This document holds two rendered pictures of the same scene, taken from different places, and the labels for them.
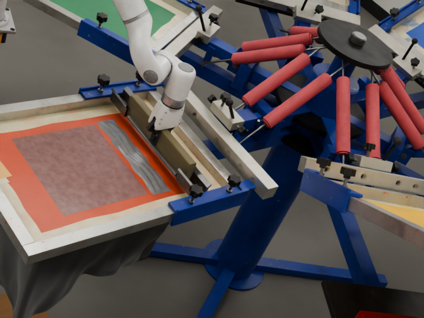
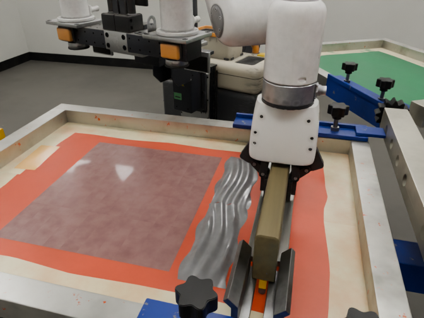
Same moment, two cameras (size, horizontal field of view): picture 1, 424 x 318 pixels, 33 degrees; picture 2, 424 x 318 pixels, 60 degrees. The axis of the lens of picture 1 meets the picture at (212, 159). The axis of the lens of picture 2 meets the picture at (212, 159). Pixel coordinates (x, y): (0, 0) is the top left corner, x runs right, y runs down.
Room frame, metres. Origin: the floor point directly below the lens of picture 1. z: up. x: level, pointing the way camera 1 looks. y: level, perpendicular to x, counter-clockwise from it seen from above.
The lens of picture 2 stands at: (1.60, -0.24, 1.36)
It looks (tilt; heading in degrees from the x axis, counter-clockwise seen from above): 30 degrees down; 68
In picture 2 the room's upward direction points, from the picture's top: straight up
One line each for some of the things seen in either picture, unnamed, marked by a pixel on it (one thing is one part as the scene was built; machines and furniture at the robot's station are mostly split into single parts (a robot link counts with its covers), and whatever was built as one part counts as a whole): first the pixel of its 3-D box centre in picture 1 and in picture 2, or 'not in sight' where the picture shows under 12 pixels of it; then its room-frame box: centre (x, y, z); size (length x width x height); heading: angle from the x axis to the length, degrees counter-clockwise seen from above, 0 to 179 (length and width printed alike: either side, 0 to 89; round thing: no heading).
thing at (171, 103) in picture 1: (175, 97); (293, 88); (1.90, 0.19, 1.18); 0.09 x 0.07 x 0.03; 143
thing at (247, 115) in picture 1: (233, 122); not in sight; (2.17, -0.02, 1.02); 0.17 x 0.06 x 0.05; 143
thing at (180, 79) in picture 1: (171, 73); (286, 33); (1.90, 0.23, 1.25); 0.15 x 0.10 x 0.11; 86
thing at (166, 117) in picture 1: (168, 112); (284, 126); (1.89, 0.19, 1.12); 0.10 x 0.08 x 0.11; 143
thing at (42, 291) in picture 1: (99, 259); not in sight; (1.55, 0.19, 0.74); 0.46 x 0.04 x 0.42; 143
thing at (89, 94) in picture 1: (117, 94); (296, 135); (2.07, 0.40, 0.98); 0.30 x 0.05 x 0.07; 143
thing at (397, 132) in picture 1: (318, 108); not in sight; (2.56, -0.31, 0.99); 0.82 x 0.79 x 0.12; 143
